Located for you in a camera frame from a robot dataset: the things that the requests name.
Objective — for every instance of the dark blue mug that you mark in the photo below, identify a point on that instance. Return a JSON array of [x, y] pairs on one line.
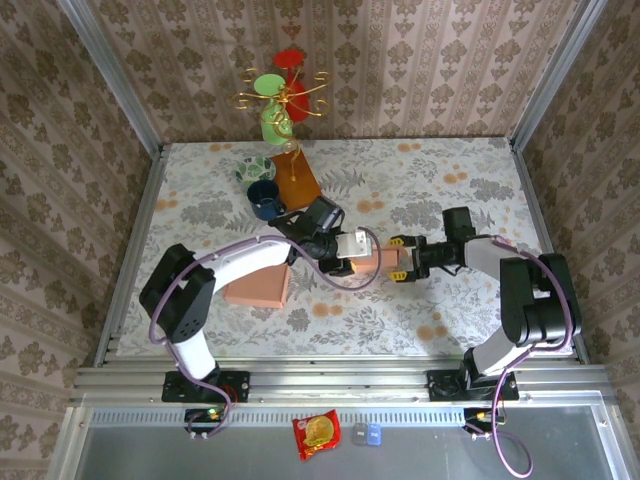
[[262, 194]]

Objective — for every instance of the small grey plastic case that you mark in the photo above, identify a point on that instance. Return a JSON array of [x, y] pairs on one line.
[[359, 435]]

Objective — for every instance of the aluminium frame post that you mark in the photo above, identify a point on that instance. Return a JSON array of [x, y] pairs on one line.
[[116, 75], [555, 75]]

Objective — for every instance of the slotted metal strip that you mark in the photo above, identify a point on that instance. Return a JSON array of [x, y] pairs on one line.
[[280, 416]]

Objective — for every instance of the pink paper box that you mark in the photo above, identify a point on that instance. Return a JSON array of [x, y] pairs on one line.
[[260, 292], [392, 257]]

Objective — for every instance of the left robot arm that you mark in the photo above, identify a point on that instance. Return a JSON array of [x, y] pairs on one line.
[[250, 260]]

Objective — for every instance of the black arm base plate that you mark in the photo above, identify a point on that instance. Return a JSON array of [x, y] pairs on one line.
[[510, 389], [240, 387]]

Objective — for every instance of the small black controller board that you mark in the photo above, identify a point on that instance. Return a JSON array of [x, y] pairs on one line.
[[200, 415], [475, 416]]

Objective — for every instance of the small blue plastic case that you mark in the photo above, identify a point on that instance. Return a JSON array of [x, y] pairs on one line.
[[374, 435]]

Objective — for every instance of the aluminium side rail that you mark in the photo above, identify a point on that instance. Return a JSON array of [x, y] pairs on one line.
[[140, 225], [542, 225]]

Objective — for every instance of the aluminium mounting beam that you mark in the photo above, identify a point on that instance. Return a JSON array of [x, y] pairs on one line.
[[340, 382]]

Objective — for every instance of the red plastic cup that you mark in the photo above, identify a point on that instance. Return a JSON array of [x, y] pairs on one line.
[[299, 102]]

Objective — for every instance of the green patterned bowl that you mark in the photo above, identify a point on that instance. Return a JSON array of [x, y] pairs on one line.
[[255, 167]]

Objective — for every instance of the floral table mat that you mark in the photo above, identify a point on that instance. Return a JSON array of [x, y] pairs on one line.
[[350, 335]]

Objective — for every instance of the red snack packet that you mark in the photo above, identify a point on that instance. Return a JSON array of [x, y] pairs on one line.
[[317, 434]]

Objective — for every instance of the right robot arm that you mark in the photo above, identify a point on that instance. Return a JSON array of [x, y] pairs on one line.
[[540, 310]]

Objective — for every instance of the green plastic cup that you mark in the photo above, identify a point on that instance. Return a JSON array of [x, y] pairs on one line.
[[272, 131]]

